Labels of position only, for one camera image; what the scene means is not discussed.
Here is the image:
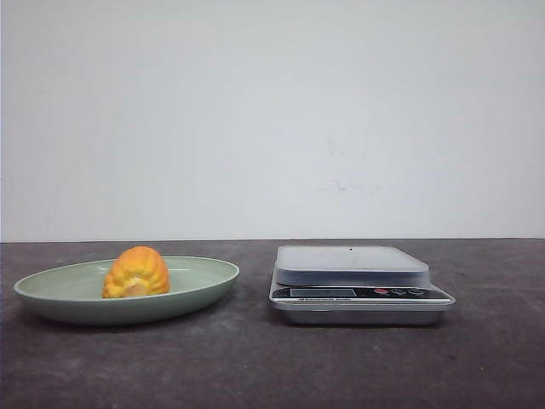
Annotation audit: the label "yellow corn cob piece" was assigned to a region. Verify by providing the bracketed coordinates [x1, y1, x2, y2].
[101, 246, 170, 298]

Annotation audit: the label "silver digital kitchen scale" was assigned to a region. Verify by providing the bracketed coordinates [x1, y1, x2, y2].
[269, 245, 456, 325]

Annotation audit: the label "green oval plate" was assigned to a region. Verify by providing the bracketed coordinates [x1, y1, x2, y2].
[14, 256, 239, 325]

